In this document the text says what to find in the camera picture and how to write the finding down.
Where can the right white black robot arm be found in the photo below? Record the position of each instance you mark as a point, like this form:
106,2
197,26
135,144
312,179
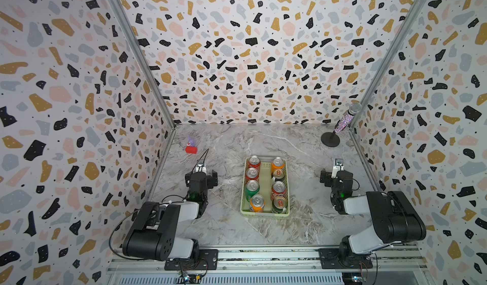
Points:
394,219

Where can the green soda can left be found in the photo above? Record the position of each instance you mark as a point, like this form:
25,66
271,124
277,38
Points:
251,188

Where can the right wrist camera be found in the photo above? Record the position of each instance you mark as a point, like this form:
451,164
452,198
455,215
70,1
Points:
337,167

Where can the green circuit board left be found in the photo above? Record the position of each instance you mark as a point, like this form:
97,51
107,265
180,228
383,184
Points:
186,278

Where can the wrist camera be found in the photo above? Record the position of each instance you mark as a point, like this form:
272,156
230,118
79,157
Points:
337,167
200,167

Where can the orange soda can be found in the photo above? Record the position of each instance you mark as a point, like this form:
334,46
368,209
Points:
257,203
277,164

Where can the glitter microphone on black stand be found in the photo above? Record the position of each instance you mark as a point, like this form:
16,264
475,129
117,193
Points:
331,138

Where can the red cola can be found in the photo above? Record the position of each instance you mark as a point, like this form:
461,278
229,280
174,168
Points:
252,174
278,189
254,162

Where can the small red purple toy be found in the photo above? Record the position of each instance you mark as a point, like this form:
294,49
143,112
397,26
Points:
191,146

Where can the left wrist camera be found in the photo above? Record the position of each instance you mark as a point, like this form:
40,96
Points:
200,167

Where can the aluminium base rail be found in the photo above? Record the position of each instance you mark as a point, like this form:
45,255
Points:
303,265

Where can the green red beer can front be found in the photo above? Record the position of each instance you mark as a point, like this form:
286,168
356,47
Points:
279,205

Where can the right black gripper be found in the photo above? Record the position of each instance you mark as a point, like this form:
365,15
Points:
324,176

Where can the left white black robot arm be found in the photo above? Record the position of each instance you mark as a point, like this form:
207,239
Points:
152,235

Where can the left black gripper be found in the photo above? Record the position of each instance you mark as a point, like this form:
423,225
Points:
212,177

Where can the light green perforated basket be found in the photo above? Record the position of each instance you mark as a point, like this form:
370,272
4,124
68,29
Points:
265,183

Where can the green white can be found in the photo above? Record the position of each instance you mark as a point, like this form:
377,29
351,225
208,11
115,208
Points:
278,175

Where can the circuit board right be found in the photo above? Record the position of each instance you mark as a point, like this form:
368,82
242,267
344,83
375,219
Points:
352,279

